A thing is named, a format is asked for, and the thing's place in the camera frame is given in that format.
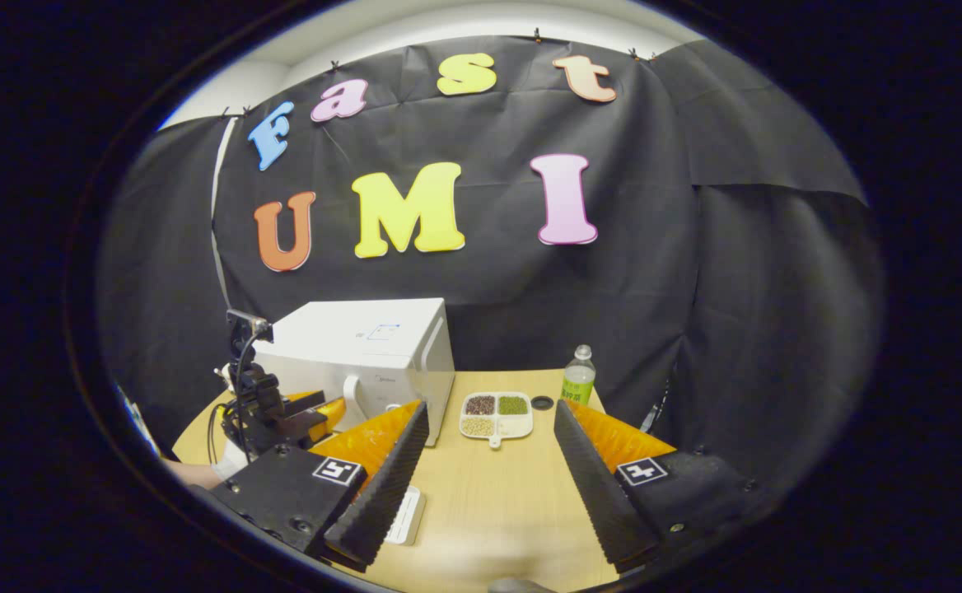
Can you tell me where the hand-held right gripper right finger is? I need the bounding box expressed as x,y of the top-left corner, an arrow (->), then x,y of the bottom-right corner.
553,399 -> 766,575

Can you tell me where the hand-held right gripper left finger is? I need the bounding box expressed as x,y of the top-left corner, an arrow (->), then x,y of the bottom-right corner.
209,400 -> 431,573

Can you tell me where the small white tray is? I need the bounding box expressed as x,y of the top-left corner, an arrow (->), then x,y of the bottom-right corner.
382,486 -> 427,546

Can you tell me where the white microwave oven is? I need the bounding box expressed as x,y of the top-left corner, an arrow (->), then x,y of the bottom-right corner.
252,297 -> 456,448

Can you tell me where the white divided plate with beans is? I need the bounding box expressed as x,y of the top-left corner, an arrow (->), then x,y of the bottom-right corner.
459,391 -> 535,449

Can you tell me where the green label drink bottle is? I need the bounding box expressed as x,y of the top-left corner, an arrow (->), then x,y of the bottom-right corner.
561,344 -> 596,406

